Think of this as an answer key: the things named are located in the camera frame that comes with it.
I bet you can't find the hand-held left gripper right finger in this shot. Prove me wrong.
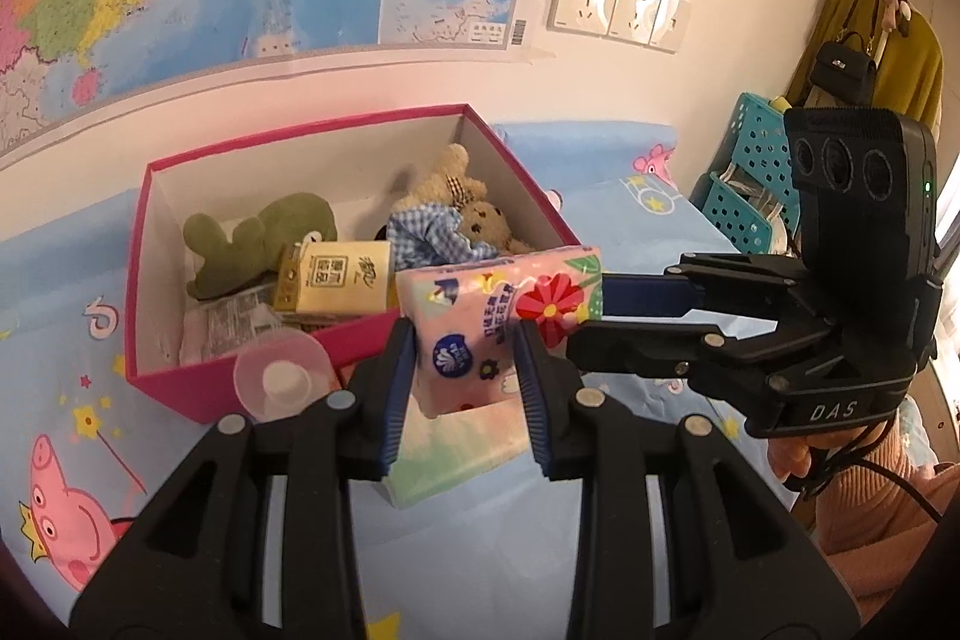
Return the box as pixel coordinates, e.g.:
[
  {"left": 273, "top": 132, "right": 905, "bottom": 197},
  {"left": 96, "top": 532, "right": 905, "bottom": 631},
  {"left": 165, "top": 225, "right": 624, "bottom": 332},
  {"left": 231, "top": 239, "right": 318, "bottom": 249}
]
[{"left": 510, "top": 317, "right": 863, "bottom": 640}]

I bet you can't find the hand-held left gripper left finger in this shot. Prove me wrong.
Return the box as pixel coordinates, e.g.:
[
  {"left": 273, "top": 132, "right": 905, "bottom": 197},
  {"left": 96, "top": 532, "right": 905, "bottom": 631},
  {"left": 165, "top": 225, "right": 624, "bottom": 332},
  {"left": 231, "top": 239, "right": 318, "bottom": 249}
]
[{"left": 67, "top": 316, "right": 417, "bottom": 640}]

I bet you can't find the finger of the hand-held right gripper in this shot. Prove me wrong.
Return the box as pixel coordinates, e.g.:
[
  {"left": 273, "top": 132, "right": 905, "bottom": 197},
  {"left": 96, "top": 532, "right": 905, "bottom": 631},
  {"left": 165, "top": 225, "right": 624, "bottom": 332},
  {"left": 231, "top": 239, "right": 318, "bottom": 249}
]
[
  {"left": 564, "top": 310, "right": 848, "bottom": 397},
  {"left": 600, "top": 251, "right": 809, "bottom": 327}
]

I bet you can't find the pink floral tissue pack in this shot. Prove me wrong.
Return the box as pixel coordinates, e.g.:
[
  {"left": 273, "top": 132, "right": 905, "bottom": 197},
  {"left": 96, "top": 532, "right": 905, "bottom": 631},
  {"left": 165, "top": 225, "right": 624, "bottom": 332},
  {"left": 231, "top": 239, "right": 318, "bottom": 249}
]
[{"left": 395, "top": 246, "right": 605, "bottom": 420}]

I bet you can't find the yellow tissue pack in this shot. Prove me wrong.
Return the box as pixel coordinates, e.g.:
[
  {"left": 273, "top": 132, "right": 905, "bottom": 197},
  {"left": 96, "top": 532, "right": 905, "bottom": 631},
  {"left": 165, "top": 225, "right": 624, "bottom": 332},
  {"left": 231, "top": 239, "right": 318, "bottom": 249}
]
[{"left": 271, "top": 239, "right": 397, "bottom": 320}]

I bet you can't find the white mask packet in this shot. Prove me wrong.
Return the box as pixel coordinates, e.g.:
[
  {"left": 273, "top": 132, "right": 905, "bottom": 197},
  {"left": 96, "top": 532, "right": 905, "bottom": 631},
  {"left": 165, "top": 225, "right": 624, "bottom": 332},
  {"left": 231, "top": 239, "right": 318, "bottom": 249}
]
[{"left": 199, "top": 287, "right": 290, "bottom": 348}]

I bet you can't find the green plush toy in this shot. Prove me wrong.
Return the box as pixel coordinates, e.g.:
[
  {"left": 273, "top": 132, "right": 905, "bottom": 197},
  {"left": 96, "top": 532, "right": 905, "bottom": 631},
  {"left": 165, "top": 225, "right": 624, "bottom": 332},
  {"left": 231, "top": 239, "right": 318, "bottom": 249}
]
[{"left": 182, "top": 192, "right": 340, "bottom": 301}]

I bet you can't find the beige teddy bear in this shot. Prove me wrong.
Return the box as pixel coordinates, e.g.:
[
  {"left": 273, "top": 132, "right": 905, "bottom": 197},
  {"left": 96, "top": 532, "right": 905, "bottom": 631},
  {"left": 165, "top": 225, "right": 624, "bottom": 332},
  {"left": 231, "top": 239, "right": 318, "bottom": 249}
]
[{"left": 390, "top": 143, "right": 488, "bottom": 214}]

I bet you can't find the pink cardboard box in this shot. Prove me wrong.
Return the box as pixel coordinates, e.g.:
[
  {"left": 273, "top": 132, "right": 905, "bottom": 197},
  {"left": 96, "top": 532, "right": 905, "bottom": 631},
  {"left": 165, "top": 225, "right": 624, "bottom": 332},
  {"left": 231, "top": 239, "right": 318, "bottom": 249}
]
[{"left": 124, "top": 102, "right": 582, "bottom": 425}]

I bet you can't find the person's right forearm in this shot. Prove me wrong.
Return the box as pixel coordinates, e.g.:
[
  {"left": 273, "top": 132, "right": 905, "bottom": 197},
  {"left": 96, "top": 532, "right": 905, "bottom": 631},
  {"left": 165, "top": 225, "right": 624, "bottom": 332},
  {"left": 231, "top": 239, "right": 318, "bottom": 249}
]
[{"left": 814, "top": 396, "right": 960, "bottom": 555}]

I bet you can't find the person's right hand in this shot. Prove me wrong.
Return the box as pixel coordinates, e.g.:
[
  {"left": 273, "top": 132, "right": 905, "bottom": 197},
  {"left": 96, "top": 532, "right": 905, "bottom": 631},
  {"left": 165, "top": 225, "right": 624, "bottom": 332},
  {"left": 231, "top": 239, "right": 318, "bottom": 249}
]
[{"left": 765, "top": 434, "right": 817, "bottom": 485}]

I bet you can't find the pink plastic suction cup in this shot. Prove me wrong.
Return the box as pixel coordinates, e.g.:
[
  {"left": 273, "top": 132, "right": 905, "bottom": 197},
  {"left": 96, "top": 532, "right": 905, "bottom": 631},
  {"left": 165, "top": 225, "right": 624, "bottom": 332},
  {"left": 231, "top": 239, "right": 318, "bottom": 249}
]
[{"left": 232, "top": 331, "right": 335, "bottom": 423}]

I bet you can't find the blue perforated plastic basket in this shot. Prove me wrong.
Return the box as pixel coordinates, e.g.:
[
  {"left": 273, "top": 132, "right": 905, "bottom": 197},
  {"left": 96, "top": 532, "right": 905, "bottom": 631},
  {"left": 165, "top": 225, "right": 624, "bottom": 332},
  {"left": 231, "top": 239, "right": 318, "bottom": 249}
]
[
  {"left": 701, "top": 171, "right": 788, "bottom": 255},
  {"left": 724, "top": 92, "right": 796, "bottom": 191}
]

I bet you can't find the brown teddy bear gingham dress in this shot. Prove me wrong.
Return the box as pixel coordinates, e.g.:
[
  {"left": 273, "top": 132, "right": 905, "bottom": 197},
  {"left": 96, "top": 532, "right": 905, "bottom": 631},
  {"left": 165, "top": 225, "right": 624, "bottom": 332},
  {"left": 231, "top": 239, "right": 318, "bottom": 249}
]
[{"left": 375, "top": 199, "right": 537, "bottom": 272}]

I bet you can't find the black handbag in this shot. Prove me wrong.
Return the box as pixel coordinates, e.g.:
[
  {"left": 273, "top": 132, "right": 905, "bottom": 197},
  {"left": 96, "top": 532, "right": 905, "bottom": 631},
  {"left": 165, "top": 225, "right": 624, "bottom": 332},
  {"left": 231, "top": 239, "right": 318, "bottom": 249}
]
[{"left": 808, "top": 31, "right": 878, "bottom": 103}]

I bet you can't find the mustard yellow coat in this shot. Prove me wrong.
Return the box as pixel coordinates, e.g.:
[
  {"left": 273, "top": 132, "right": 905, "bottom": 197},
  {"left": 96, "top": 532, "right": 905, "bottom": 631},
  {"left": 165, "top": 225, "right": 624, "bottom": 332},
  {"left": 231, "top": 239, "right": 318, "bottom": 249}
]
[{"left": 784, "top": 0, "right": 944, "bottom": 139}]

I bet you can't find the person's pink sweater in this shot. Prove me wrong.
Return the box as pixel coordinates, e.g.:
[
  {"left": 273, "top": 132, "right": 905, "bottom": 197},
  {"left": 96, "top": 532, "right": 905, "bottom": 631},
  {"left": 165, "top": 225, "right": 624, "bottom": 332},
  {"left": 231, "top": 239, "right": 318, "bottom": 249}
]
[{"left": 821, "top": 520, "right": 960, "bottom": 640}]

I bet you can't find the black cable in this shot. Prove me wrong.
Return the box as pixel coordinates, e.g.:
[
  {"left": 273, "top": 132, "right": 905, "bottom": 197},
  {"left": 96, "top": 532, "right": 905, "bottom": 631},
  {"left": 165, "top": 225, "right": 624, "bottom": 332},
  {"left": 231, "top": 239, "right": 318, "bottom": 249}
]
[{"left": 806, "top": 419, "right": 946, "bottom": 525}]

